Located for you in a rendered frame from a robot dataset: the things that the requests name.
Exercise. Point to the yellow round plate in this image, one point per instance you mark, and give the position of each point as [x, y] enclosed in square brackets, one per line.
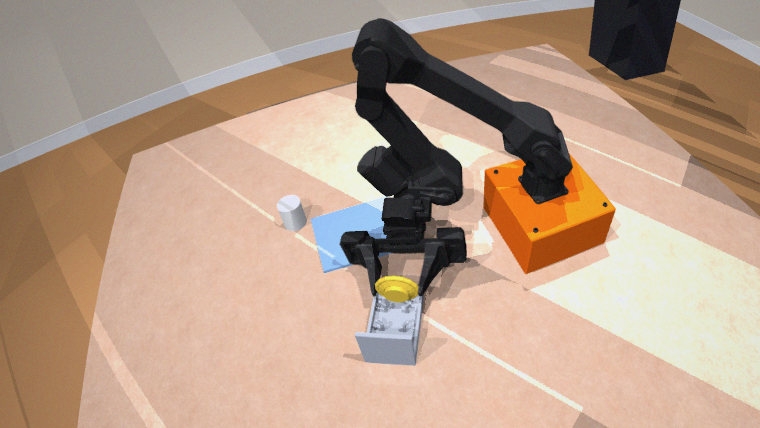
[396, 288]

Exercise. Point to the light blue flat mat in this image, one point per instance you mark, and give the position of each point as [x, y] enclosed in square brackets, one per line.
[328, 229]

